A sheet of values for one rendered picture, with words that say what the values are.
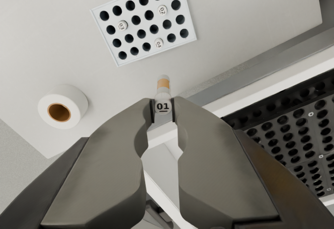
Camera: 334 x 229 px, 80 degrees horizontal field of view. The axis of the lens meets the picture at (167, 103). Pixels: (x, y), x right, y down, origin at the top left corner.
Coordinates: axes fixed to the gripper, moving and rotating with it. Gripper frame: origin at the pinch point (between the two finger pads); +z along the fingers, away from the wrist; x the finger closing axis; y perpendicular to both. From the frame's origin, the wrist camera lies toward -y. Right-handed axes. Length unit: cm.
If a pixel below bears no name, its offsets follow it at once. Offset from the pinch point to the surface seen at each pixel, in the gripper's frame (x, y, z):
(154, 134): -1.8, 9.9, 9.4
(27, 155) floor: -105, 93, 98
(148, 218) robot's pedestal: -7, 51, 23
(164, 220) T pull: -1.3, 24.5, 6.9
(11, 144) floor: -111, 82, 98
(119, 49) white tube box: -6.5, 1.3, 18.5
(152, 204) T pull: -2.9, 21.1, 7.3
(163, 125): -0.6, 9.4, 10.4
